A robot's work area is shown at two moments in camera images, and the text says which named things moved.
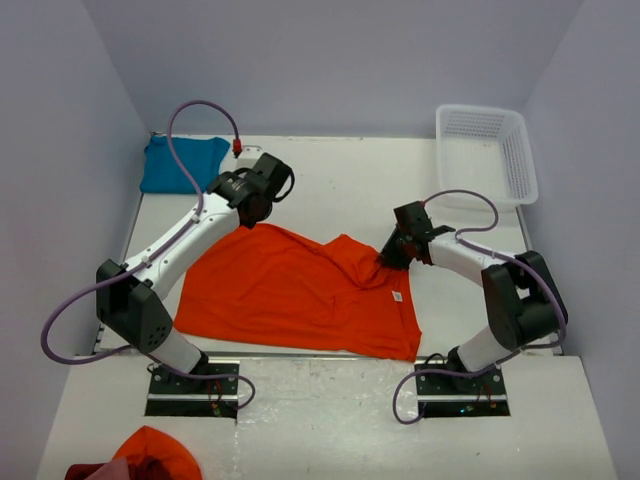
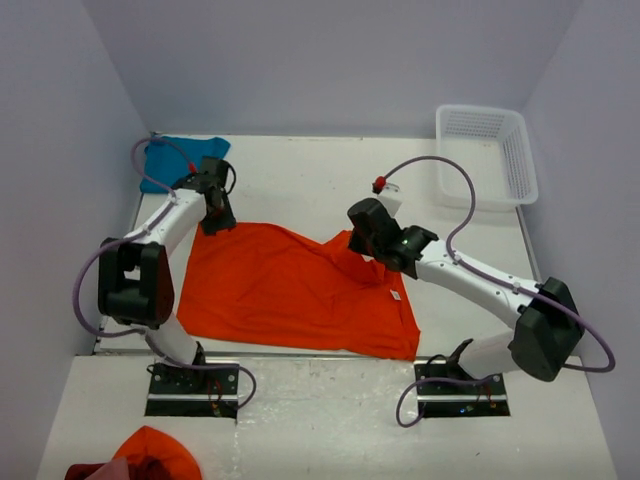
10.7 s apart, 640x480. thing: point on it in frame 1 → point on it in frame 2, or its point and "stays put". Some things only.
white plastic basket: (486, 150) stays put
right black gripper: (390, 259) → (357, 245)
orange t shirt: (264, 282) stays put
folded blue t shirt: (161, 173) stays put
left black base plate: (170, 395) stays put
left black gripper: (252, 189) → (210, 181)
